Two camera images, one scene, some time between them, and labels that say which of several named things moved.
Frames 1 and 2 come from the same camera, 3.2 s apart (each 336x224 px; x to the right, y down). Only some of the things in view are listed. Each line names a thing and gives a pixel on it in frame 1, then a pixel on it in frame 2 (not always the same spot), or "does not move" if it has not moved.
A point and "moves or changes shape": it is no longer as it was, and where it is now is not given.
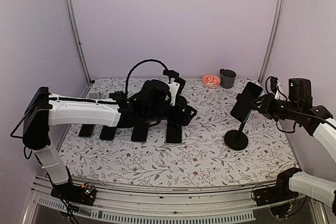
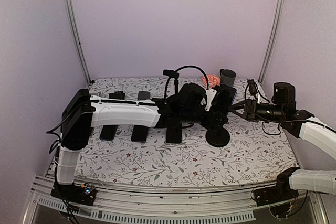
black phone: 139,134 does not move
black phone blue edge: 107,133 does not move
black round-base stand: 171,73 does not move
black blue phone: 242,107 moves or changes shape
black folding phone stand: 119,96 does not move
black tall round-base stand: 236,139 -> 217,137
